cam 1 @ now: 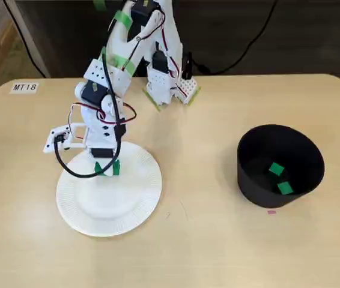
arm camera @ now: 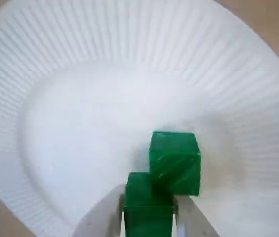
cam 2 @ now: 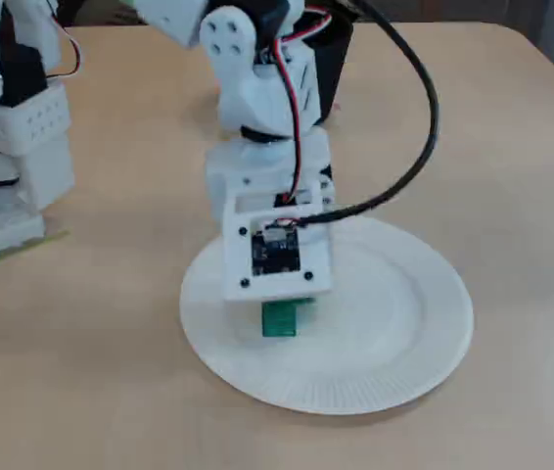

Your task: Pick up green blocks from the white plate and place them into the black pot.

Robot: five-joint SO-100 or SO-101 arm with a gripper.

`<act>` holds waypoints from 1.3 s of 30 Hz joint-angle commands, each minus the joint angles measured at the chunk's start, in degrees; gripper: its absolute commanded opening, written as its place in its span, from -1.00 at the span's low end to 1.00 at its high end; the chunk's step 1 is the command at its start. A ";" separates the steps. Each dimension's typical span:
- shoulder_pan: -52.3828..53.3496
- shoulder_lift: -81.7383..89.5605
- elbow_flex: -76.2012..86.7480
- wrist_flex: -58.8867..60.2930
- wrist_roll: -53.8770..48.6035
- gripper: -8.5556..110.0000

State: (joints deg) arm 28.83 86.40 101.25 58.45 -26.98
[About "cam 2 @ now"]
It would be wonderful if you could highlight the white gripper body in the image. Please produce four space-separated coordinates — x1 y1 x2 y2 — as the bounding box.
204 127 338 222

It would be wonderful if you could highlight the green block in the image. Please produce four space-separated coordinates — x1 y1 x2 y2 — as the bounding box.
261 301 300 340

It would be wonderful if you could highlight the black pot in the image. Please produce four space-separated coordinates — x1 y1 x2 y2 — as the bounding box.
300 0 356 124

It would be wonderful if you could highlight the white paper plate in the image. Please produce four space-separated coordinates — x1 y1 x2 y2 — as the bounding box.
179 211 474 416

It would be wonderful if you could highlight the red white servo wire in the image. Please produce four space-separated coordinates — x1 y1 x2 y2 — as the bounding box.
271 12 332 205
44 0 84 79

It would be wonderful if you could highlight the wrist camera in white mount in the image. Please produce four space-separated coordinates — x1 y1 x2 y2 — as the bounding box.
220 179 335 303

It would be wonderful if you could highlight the thick black camera cable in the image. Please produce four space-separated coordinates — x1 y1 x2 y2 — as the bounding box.
299 0 440 229

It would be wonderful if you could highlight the yellow-green base plate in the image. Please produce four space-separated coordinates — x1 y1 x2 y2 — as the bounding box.
0 229 71 275

